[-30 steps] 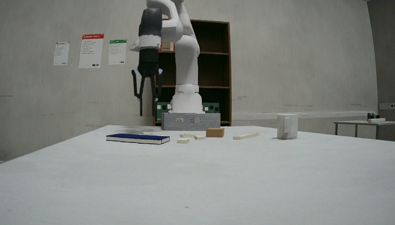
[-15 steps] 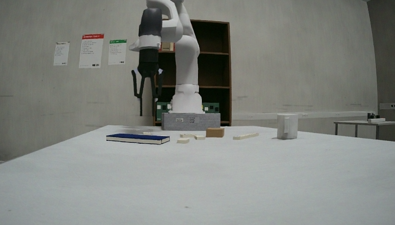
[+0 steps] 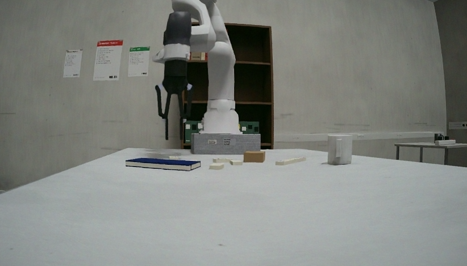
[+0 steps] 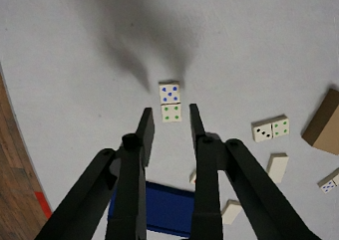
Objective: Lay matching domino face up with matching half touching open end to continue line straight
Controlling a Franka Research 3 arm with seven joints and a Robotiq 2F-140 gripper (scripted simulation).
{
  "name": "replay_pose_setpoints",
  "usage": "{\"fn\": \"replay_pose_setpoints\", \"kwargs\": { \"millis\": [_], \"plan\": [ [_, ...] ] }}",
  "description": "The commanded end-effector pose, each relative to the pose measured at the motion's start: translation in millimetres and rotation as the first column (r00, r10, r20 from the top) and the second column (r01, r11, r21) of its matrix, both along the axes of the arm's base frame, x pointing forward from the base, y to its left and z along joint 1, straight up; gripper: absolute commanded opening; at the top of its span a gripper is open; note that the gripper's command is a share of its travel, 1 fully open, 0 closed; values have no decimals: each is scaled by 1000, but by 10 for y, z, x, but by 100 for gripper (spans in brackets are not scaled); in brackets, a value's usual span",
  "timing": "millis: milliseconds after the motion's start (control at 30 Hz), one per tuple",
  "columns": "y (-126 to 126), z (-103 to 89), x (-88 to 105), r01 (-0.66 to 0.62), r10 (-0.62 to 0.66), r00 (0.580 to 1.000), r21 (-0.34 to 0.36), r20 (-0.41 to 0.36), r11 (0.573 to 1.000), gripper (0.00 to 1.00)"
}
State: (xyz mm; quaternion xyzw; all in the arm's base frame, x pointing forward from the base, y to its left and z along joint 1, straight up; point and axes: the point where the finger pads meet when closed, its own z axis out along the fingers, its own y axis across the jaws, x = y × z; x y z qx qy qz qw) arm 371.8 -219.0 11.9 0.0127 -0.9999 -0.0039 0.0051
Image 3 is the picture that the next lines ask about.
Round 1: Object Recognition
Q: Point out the brown rectangular box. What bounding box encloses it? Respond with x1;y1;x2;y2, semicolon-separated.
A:
243;151;265;163

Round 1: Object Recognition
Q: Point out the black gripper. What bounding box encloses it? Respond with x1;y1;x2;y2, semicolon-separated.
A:
155;60;195;140

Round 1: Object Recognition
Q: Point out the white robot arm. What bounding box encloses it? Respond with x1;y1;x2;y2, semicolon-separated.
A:
152;0;243;134

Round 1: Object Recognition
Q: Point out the grey mug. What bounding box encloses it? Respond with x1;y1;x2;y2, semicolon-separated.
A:
327;135;352;165

